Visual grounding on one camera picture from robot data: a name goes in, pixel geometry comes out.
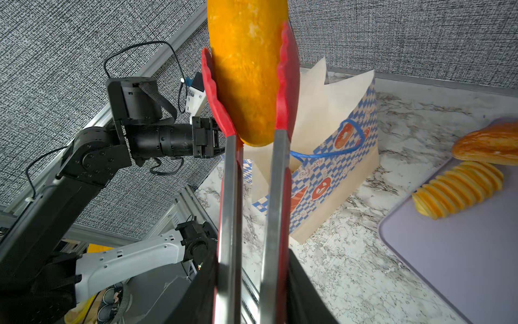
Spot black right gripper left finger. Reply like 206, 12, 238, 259
164, 251, 217, 324

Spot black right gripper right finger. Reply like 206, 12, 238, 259
286, 249, 338, 324

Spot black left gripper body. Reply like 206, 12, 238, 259
192, 117, 225, 159

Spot red metal tongs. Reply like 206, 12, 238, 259
201, 22, 300, 323

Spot checkered paper bag blue handles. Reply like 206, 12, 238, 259
242, 57, 381, 246

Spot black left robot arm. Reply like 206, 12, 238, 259
1, 117, 223, 323

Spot ridged yellow bread left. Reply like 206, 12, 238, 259
411, 161, 504, 220

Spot brown glazed bread roll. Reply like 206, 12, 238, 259
451, 121, 517, 166

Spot lavender plastic tray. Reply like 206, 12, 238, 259
379, 166, 517, 323

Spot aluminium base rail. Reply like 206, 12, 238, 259
121, 184, 260, 324

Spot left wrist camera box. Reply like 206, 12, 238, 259
106, 72, 208, 126

